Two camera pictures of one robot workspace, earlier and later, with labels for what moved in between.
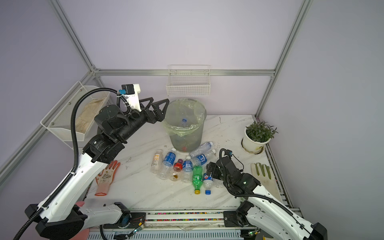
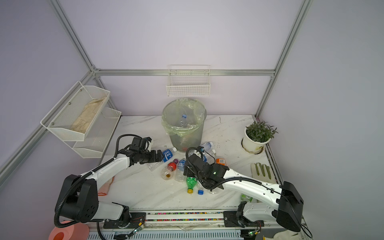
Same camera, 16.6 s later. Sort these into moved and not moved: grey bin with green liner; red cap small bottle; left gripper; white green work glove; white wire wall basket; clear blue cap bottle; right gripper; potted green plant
Moved: right gripper; red cap small bottle; clear blue cap bottle; left gripper
Not moved: white wire wall basket; grey bin with green liner; potted green plant; white green work glove
